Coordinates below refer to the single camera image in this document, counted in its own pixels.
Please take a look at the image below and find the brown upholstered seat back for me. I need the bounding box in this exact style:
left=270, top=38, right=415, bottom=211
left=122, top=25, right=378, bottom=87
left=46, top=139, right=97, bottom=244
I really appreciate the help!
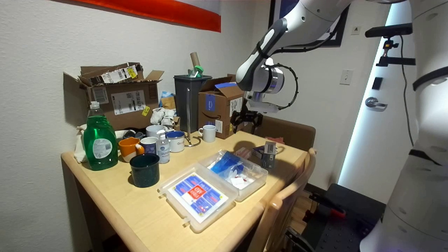
left=254, top=113, right=318, bottom=153

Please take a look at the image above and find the black case with orange clamp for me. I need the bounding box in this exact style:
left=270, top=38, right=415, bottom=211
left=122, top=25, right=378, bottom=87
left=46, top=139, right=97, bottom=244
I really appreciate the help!
left=305, top=182, right=389, bottom=252

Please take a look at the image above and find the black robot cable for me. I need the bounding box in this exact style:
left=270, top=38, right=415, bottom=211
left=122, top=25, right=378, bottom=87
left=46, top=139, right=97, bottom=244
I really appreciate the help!
left=268, top=62, right=301, bottom=112

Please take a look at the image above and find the cardboard tube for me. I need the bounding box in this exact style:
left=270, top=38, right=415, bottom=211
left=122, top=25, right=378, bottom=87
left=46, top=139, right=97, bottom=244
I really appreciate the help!
left=188, top=50, right=203, bottom=73

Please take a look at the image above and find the white paper wad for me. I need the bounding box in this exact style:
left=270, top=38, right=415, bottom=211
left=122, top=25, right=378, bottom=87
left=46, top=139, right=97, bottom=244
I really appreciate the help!
left=73, top=122, right=91, bottom=164

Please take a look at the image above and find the small clear sanitizer bottle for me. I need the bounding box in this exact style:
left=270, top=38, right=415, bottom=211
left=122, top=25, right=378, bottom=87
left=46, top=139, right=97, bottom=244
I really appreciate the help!
left=156, top=130, right=172, bottom=165

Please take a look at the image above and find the white cup with blue rim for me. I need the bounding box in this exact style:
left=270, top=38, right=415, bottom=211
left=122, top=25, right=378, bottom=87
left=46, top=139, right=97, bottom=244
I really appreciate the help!
left=165, top=129, right=188, bottom=154

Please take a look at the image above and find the clear plastic first aid case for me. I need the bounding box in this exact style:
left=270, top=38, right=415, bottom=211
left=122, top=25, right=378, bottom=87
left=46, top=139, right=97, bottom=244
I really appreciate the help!
left=157, top=148, right=270, bottom=234

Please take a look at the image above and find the wooden chair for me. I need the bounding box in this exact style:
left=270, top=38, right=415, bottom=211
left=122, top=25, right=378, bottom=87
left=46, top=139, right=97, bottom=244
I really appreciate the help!
left=212, top=146, right=319, bottom=252

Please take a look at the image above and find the silver door handle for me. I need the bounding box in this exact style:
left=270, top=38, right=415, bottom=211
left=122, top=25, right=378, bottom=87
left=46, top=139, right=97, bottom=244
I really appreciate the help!
left=364, top=95, right=389, bottom=113

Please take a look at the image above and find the white light switch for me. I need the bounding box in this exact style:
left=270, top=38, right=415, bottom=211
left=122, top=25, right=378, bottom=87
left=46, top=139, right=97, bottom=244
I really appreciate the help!
left=339, top=69, right=356, bottom=87

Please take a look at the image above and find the white crumpled bag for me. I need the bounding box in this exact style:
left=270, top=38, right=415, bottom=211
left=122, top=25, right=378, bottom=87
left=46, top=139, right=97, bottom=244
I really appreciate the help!
left=149, top=105, right=179, bottom=129

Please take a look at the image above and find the white mug with grey rim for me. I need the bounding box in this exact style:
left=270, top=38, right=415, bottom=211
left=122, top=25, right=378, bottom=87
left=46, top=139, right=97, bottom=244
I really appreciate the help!
left=144, top=123, right=168, bottom=139

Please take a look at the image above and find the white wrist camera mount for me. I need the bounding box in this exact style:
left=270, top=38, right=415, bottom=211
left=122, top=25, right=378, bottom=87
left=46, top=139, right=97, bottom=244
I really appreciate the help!
left=245, top=94, right=283, bottom=116

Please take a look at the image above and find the orange mug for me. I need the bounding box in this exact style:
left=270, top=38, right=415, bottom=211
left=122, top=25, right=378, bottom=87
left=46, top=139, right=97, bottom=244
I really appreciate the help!
left=118, top=136, right=147, bottom=164

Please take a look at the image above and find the blue packet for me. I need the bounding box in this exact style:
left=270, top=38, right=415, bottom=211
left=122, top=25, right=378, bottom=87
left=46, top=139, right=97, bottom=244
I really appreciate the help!
left=209, top=150, right=245, bottom=178

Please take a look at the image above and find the blue white mug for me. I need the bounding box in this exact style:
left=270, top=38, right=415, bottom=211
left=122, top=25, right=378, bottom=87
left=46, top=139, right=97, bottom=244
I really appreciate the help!
left=139, top=134, right=161, bottom=157

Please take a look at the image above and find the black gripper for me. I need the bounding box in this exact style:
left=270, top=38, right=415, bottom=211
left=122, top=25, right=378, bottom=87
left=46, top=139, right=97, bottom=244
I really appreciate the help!
left=230, top=109, right=265, bottom=137

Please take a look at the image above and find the plain white mug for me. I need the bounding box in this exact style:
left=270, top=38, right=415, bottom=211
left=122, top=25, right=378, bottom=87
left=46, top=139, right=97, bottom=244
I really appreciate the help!
left=198, top=123, right=219, bottom=144

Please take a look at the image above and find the green dish soap bottle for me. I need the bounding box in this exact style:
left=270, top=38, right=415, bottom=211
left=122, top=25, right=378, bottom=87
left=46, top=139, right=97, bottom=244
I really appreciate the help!
left=81, top=99, right=121, bottom=171

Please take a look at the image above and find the cardboard box with blue tape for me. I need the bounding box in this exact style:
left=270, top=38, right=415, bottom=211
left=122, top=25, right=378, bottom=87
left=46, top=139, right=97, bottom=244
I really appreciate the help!
left=198, top=73, right=247, bottom=140

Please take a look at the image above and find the black camera on stand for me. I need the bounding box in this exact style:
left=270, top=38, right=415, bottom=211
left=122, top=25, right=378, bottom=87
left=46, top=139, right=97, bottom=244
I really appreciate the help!
left=364, top=22, right=417, bottom=67

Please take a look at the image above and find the red orange wall poster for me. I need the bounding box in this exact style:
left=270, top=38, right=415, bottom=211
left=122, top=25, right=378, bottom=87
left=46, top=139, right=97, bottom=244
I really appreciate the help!
left=55, top=0, right=224, bottom=34

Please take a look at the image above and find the large open cardboard box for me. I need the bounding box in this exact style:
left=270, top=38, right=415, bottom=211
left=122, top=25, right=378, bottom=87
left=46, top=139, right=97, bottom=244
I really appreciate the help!
left=63, top=60, right=167, bottom=132

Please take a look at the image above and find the dark green mug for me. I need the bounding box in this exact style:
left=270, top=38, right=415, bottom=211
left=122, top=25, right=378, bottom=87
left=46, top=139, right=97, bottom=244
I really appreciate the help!
left=129, top=153, right=163, bottom=189

